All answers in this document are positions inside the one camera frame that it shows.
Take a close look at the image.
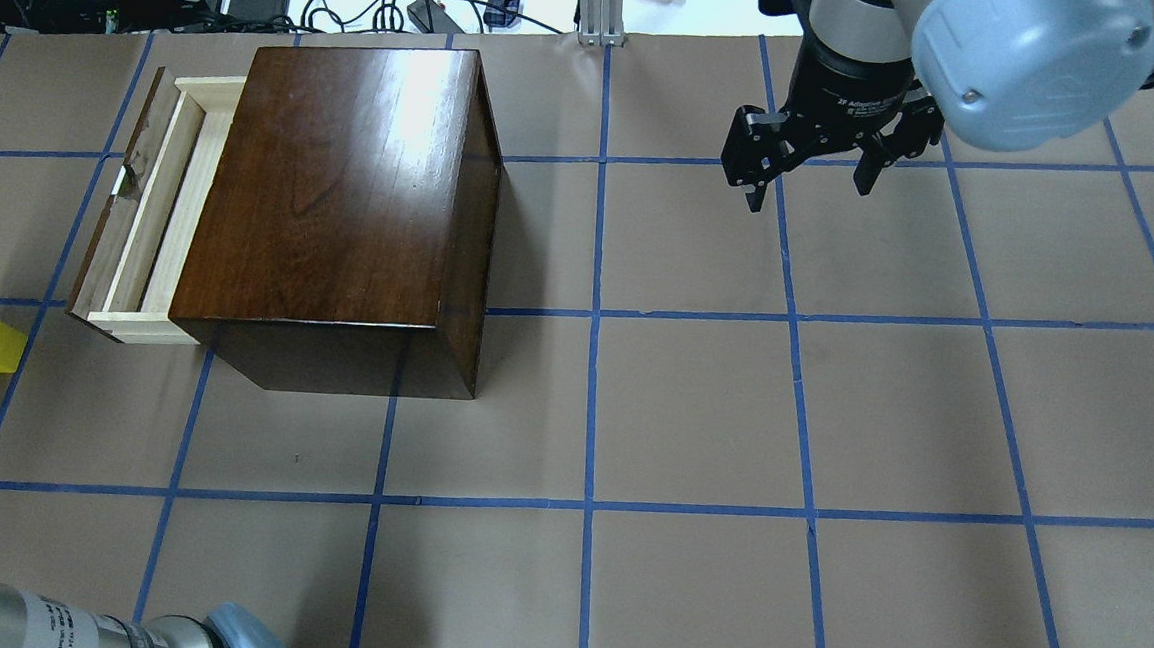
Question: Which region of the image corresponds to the aluminium frame post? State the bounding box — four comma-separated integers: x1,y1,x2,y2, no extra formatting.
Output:
576,0,625,48

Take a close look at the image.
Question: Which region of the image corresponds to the small blue clip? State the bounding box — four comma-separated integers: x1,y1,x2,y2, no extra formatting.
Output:
482,0,520,30

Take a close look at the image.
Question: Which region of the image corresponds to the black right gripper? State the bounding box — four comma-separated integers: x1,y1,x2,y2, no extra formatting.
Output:
720,37,945,214

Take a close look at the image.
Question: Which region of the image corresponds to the light wood drawer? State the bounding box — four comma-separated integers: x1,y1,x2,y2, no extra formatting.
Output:
66,67,245,345

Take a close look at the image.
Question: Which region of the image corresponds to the dark wooden drawer cabinet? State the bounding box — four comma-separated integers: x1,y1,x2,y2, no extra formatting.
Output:
167,46,504,400

